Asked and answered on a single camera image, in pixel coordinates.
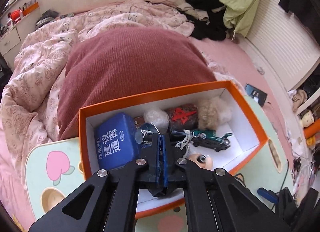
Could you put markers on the blue tin case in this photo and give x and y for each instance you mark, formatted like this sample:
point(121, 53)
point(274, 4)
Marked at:
point(112, 142)

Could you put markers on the orange cardboard box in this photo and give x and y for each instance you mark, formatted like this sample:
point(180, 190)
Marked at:
point(250, 114)

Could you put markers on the black smartphone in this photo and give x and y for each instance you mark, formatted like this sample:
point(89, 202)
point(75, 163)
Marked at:
point(255, 94)

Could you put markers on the pink bed sheet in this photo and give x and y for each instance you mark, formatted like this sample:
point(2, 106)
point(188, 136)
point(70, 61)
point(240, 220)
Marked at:
point(237, 54)

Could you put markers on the green cartoon desktop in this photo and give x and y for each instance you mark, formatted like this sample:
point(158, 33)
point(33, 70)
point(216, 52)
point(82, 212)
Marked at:
point(40, 172)

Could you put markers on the white bubble wrap ball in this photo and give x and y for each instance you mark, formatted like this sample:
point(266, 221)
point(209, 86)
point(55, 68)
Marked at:
point(156, 118)

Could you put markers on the black lace hair accessory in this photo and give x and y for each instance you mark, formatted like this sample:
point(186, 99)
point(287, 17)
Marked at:
point(178, 135)

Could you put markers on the blue and black device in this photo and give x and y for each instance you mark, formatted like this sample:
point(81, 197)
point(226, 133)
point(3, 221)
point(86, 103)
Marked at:
point(267, 194)

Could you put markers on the black clothes pile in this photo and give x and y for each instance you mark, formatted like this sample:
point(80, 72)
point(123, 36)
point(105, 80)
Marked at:
point(207, 26)

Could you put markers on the orange desk organizer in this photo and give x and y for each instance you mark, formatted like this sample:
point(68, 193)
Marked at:
point(32, 8)

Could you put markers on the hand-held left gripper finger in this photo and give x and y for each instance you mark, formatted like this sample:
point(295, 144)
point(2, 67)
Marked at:
point(163, 169)
point(158, 167)

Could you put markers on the green toy car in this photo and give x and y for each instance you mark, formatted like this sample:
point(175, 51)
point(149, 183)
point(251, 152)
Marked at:
point(212, 142)

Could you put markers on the white fur scrunchie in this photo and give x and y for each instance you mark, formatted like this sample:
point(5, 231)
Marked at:
point(225, 112)

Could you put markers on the silver metal cylinder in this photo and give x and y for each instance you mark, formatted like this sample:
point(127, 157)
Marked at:
point(143, 137)

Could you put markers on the white drawer cabinet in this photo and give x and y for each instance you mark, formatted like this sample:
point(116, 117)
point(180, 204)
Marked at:
point(10, 40)

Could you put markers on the dark block with red mark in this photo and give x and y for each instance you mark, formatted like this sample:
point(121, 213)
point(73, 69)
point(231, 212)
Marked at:
point(182, 119)

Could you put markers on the beige plush toy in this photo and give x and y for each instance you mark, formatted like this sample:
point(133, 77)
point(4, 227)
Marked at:
point(300, 98)

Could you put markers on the orange tube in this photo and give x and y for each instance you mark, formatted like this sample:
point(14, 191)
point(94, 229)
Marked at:
point(313, 130)

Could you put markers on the pink floral quilt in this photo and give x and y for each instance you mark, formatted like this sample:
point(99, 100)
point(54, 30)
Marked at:
point(37, 71)

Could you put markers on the brown card box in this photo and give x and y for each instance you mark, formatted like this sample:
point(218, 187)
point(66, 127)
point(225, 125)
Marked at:
point(138, 122)

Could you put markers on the beige garment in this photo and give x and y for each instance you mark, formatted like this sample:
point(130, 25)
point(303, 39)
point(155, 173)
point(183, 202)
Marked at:
point(192, 11)

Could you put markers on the white slatted headboard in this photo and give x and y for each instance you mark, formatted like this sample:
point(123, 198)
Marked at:
point(282, 39)

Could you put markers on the red container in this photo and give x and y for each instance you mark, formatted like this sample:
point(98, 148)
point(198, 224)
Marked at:
point(15, 14)

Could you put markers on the beige fur scrunchie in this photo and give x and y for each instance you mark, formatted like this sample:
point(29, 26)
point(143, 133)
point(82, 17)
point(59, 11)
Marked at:
point(208, 114)

